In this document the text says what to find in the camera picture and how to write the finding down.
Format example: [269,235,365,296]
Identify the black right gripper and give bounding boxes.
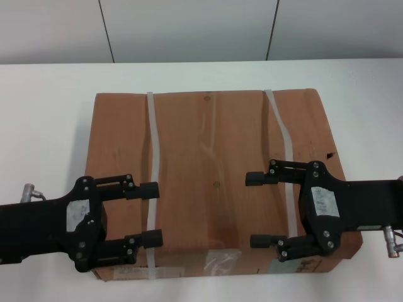
[244,159,403,262]

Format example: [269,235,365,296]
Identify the brown cardboard box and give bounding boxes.
[84,87,363,281]

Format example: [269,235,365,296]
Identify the white plastic packing strap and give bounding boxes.
[263,89,298,240]
[145,91,162,279]

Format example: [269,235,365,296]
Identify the gripper cable with connector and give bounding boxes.
[382,224,403,259]
[20,183,47,203]

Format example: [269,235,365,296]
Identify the right gripper cable with connector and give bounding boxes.
[382,224,403,259]

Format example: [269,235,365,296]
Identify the left gripper cable with connector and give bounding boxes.
[20,183,47,203]

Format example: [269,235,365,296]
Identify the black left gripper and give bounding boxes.
[0,176,164,273]

